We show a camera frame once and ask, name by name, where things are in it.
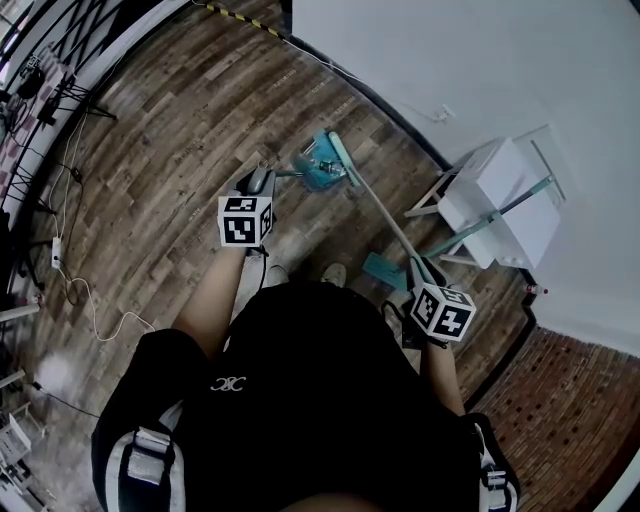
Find teal broom with wooden handle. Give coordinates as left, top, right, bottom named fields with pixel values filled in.
left=325, top=130, right=419, bottom=264

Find person's left forearm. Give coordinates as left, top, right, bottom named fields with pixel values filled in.
left=171, top=244, right=251, bottom=362

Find wooden plank floor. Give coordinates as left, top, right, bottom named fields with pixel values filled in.
left=14, top=0, right=534, bottom=512

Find grey white harness strap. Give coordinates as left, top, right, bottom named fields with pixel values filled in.
left=105, top=399, right=184, bottom=512
left=469, top=413, right=522, bottom=512

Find black tripod stand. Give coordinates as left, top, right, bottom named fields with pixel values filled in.
left=37, top=74, right=119, bottom=126

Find yellow black striped cable cover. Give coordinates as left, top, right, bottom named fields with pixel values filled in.
left=203, top=0, right=292, bottom=42

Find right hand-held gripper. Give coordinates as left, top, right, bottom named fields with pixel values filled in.
left=399, top=255, right=477, bottom=350

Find person's right forearm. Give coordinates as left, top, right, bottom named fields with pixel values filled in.
left=422, top=341, right=467, bottom=417

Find person's black shirt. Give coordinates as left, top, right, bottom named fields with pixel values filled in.
left=90, top=279, right=521, bottom=512

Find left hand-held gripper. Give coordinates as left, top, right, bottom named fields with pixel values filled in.
left=217, top=167, right=277, bottom=257

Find white power cable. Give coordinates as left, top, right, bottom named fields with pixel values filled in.
left=49, top=112, right=157, bottom=344

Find teal plastic dustpan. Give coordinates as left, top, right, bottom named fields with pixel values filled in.
left=272, top=130, right=352, bottom=194

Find light wooden stool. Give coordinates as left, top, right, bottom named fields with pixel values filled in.
left=403, top=168, right=479, bottom=267

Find person's white shoe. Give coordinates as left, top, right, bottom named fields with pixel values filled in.
left=259, top=264, right=292, bottom=291
left=319, top=262, right=348, bottom=289

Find white box cabinet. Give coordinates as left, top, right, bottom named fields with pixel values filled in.
left=436, top=137, right=562, bottom=271

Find small trash pieces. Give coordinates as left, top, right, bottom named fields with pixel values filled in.
left=312, top=157, right=347, bottom=177

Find black metal lattice rack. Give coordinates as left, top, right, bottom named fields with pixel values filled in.
left=0, top=0, right=166, bottom=101

